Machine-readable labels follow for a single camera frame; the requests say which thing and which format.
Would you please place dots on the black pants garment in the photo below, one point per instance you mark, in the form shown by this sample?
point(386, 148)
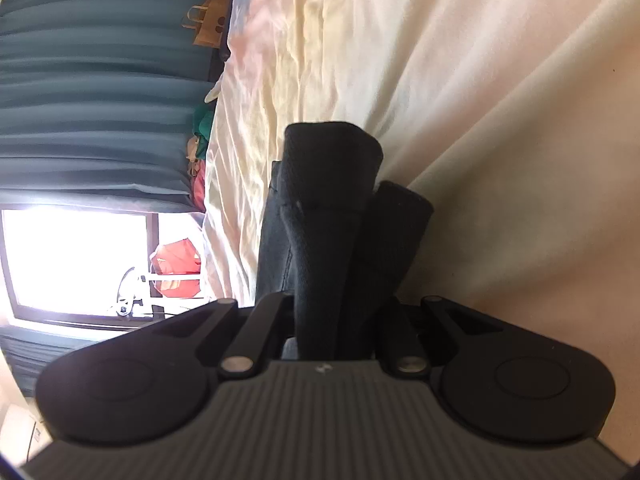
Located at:
point(337, 238)

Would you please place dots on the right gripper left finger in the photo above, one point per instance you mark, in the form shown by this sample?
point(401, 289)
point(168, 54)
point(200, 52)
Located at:
point(145, 384)

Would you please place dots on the pastel bed sheet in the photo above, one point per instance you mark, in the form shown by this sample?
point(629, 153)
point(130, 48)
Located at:
point(517, 119)

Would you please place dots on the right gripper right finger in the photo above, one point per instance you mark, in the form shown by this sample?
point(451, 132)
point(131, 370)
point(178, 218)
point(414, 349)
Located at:
point(496, 379)

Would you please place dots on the red cloth bag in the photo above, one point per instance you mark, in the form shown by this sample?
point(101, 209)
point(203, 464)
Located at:
point(181, 260)

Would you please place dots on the left teal curtain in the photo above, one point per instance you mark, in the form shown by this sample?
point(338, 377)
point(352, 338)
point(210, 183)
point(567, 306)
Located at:
point(29, 347)

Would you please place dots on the brown paper bag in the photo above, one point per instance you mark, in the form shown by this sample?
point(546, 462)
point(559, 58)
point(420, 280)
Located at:
point(208, 22)

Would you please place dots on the right teal curtain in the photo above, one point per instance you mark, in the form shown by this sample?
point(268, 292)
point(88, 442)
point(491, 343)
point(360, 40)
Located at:
point(97, 100)

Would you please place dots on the green clothing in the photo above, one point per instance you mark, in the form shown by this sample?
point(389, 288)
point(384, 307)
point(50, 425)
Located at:
point(203, 119)

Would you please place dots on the black framed window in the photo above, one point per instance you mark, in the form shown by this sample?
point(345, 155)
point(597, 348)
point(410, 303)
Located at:
point(74, 267)

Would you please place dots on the teal curtain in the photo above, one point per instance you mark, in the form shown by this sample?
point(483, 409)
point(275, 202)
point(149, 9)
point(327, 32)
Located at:
point(29, 347)
point(97, 100)

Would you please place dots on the pink clothing pile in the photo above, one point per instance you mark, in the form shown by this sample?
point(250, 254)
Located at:
point(198, 174)

